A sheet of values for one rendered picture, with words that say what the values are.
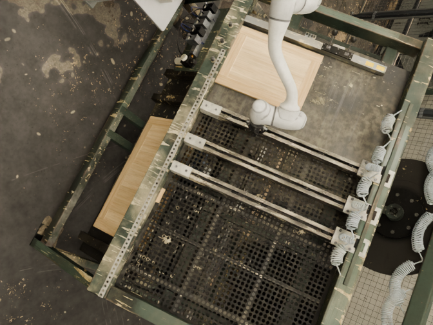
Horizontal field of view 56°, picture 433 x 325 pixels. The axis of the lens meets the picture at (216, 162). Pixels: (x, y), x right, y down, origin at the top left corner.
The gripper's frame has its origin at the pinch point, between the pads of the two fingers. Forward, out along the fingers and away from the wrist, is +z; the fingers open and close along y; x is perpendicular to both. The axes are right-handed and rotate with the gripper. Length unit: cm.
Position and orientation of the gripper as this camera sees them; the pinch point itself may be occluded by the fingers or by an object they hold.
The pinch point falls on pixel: (255, 133)
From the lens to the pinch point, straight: 245.0
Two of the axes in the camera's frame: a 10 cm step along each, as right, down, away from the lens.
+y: 9.1, 3.9, -1.4
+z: 0.4, 2.6, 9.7
